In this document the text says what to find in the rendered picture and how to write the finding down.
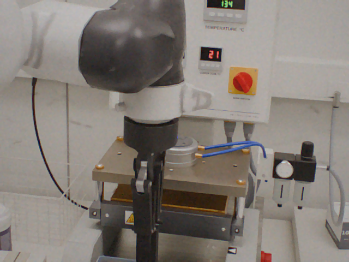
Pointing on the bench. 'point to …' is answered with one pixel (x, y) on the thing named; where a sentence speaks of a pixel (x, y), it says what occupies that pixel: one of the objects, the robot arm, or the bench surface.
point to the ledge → (314, 237)
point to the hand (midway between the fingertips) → (147, 246)
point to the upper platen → (179, 199)
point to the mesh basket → (46, 203)
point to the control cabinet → (229, 69)
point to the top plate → (186, 166)
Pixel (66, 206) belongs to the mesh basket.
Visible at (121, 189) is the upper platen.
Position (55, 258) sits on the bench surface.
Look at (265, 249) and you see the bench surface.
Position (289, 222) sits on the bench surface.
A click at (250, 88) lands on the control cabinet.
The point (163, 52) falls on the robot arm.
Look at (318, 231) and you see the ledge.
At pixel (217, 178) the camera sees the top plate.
